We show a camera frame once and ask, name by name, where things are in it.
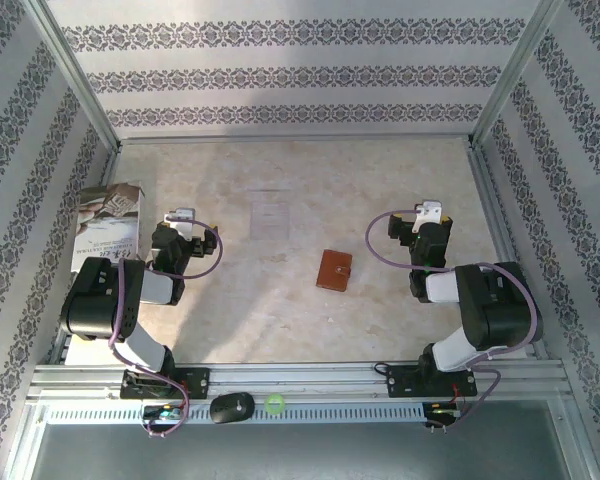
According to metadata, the clear plastic sleeve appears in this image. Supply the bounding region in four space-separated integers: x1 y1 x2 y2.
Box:
249 188 292 240

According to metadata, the brown leather card holder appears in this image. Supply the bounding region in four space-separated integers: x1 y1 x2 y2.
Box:
315 248 354 290

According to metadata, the paperback book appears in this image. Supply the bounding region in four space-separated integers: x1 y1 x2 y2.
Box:
71 180 147 275

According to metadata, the small controller board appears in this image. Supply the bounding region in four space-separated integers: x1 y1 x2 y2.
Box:
426 402 462 419
142 403 190 422

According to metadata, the black computer mouse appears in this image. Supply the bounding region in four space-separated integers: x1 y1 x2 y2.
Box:
209 392 256 426

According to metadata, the grey metal panel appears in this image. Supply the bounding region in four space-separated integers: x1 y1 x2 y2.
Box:
27 422 589 480

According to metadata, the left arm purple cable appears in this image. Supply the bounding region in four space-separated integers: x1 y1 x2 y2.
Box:
108 214 225 440

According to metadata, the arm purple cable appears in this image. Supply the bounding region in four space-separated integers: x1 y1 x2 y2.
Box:
108 214 225 440
365 209 542 431

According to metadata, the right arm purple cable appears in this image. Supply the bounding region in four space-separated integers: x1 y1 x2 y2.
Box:
365 209 542 431

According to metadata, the aluminium side rail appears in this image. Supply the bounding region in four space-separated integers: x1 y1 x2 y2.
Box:
467 142 551 361
47 147 124 366

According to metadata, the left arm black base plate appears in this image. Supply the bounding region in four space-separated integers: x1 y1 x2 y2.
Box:
120 367 211 400

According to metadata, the aluminium rear rail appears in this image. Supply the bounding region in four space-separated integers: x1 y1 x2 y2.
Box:
117 133 476 147

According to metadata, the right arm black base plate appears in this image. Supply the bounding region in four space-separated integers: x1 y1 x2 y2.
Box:
385 364 478 399

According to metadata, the long aluminium mounting rail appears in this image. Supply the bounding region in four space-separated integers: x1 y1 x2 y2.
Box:
27 362 571 401

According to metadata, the aluminium frame post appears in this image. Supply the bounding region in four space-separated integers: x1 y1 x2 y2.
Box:
24 0 122 151
472 0 566 146

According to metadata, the white slotted cable duct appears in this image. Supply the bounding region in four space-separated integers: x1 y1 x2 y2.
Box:
44 402 426 426

